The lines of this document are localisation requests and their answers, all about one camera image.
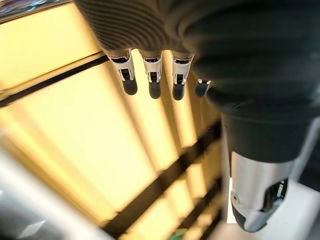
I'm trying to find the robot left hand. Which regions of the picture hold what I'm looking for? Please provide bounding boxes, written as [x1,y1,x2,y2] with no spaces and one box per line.
[73,0,320,233]

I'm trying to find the small yellow wooden cabinet panel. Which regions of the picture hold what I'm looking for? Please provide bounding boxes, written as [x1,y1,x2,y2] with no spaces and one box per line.
[119,139,224,240]

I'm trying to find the yellow wooden drawer front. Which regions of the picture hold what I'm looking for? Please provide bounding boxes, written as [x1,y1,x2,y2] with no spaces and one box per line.
[0,1,104,94]

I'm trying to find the dark marbled countertop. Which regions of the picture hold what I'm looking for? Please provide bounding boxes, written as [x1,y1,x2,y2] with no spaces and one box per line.
[0,0,74,23]

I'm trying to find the silver grey appliance panel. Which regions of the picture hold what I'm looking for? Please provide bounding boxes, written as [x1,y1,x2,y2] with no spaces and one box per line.
[0,128,115,240]

